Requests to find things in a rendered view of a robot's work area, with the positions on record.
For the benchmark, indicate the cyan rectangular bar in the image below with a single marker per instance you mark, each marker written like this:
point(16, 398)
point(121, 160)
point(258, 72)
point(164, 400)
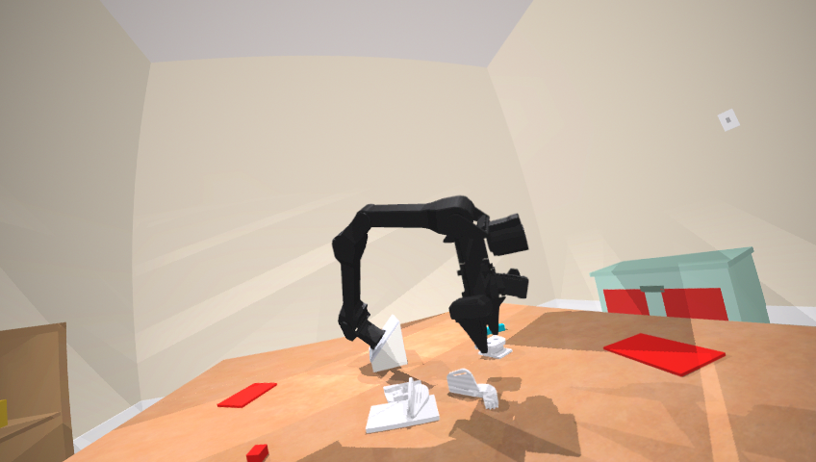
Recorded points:
point(500, 328)

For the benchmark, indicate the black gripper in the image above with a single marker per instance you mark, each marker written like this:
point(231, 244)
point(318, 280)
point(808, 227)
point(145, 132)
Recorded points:
point(476, 309)

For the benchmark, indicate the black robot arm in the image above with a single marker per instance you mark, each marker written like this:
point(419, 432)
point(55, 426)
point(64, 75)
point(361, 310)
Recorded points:
point(451, 216)

